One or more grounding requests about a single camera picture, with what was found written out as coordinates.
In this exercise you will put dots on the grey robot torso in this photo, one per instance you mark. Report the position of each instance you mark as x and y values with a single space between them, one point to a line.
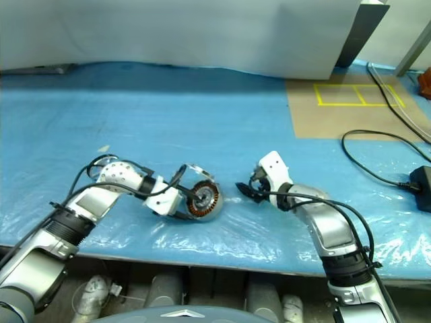
151 316

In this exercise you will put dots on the reddish brown object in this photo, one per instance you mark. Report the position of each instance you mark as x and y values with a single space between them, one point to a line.
426 84

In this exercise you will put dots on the small white connector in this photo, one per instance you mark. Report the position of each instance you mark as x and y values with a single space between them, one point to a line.
116 290

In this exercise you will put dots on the grey hinged motor lid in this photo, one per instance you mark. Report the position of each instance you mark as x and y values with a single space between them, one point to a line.
202 173

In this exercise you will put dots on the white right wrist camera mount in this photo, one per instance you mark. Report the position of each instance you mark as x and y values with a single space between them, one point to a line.
274 168

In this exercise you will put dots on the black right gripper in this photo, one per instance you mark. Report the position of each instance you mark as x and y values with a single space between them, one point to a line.
260 186

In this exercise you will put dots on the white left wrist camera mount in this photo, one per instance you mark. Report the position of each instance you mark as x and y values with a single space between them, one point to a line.
165 200

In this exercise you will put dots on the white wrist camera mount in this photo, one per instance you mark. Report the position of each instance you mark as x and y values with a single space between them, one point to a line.
165 200
274 168

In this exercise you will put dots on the pale grey rounded shape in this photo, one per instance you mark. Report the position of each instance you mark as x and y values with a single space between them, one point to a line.
293 307
92 296

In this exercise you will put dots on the white board with dark side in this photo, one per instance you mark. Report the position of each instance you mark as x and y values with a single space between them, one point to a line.
168 30

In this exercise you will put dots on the brown cardboard sheet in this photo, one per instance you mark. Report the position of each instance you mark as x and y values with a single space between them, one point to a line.
320 121

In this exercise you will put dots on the black power adapter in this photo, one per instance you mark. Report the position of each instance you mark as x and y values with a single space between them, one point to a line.
422 188

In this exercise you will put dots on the grey rounded cylinder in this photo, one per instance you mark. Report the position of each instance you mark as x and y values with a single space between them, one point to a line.
166 291
264 301

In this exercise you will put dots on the aluminium frame post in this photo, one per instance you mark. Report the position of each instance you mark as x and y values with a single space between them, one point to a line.
415 47

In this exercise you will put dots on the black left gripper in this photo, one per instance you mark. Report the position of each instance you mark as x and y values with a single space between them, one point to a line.
183 202

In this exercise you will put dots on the blue plastic-covered table sheet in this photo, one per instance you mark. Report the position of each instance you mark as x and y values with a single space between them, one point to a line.
202 117

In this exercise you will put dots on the copper wound motor stator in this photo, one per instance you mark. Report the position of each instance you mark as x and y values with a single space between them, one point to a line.
215 208

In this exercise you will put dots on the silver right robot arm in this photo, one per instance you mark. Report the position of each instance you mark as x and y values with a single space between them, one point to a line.
330 228

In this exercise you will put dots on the dark grey flat object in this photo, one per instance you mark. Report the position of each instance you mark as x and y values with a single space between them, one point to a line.
43 70

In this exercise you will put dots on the yellow tape grid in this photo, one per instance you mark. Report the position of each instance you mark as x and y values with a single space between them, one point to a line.
353 104

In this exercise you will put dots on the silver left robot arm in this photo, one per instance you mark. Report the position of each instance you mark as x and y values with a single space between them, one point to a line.
91 202

